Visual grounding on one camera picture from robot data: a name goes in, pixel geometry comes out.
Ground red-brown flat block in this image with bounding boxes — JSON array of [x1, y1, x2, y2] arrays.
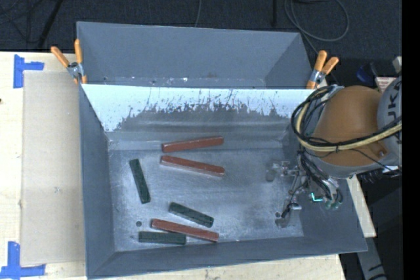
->
[[161, 136, 225, 154], [150, 218, 221, 243], [159, 155, 226, 178]]

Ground grey metal bin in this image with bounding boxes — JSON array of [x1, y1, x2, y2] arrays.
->
[[75, 21, 369, 280]]

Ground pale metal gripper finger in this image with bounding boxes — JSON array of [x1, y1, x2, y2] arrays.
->
[[274, 202, 303, 229], [264, 160, 300, 182]]

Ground dark green flat block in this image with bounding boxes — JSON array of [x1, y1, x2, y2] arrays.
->
[[168, 201, 215, 229], [128, 158, 152, 205], [137, 231, 188, 246]]

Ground pale flat board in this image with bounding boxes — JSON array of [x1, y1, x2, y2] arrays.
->
[[20, 70, 87, 267]]

